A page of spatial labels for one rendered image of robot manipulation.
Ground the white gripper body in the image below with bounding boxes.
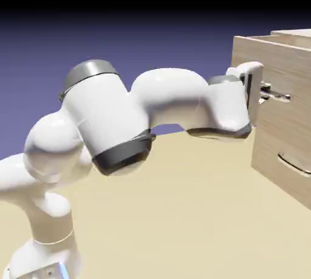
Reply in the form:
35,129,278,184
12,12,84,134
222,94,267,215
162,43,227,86
236,61,265,125

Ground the silver metal drawer handle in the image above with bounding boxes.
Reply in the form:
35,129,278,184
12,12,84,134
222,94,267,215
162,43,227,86
277,153,311,177
261,88,292,102

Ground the light wood drawer front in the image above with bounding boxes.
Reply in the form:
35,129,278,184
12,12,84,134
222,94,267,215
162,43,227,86
231,35,311,146
251,124,311,212

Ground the light wood cabinet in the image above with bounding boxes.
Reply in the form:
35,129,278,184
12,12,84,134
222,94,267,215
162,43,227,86
231,29,311,212

